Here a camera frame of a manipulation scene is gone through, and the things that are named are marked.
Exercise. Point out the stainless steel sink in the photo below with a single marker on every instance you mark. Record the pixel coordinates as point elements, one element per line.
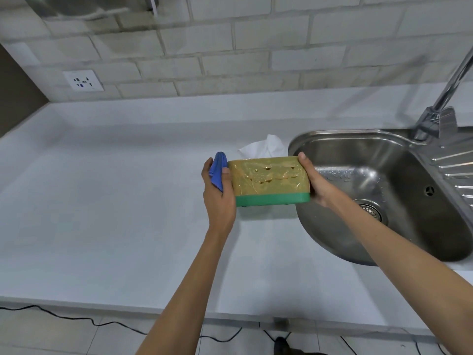
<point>406,188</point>

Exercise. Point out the white wall socket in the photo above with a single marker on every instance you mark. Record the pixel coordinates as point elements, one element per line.
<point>83,80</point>

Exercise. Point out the dark brown side panel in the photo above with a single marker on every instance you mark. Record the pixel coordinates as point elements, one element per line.
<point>16,92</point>

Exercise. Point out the chrome faucet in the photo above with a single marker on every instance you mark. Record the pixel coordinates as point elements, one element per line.
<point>449,88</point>

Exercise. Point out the person's left hand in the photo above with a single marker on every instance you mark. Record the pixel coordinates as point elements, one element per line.
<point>220,208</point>

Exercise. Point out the stainless steel range hood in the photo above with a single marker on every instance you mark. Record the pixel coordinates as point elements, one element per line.
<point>85,5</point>

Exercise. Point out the blue microfibre cloth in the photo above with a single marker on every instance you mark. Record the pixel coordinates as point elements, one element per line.
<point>218,168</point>

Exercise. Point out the person's left forearm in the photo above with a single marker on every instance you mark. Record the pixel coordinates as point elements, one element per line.
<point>188,292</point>

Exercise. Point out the gold and green tissue box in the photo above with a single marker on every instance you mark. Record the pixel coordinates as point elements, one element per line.
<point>269,181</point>

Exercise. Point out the metal sink strainer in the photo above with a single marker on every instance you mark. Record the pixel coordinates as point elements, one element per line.
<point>373,210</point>

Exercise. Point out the white tissue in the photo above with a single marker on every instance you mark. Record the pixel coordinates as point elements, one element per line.
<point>266,147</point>

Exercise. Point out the black shoe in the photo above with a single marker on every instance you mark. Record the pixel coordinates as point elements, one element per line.
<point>282,346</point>

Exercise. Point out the person's right hand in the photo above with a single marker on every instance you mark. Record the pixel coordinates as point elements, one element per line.
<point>323,188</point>

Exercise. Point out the person's right forearm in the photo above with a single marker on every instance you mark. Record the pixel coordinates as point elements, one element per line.
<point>406,262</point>

